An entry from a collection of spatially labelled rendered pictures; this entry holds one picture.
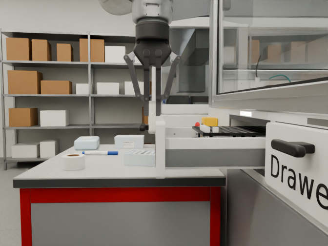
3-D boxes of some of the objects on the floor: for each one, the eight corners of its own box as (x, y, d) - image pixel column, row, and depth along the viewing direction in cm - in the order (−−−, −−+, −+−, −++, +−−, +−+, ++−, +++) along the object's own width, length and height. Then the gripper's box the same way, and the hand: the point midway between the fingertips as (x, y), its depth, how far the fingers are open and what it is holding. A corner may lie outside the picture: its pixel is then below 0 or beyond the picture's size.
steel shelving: (4, 170, 407) (-2, 28, 393) (16, 163, 455) (11, 35, 441) (243, 162, 463) (245, 37, 450) (231, 156, 512) (233, 43, 498)
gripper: (120, 18, 59) (121, 133, 60) (183, 19, 59) (182, 133, 61) (124, 28, 66) (125, 130, 68) (180, 29, 66) (179, 130, 68)
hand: (152, 116), depth 64 cm, fingers closed, pressing on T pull
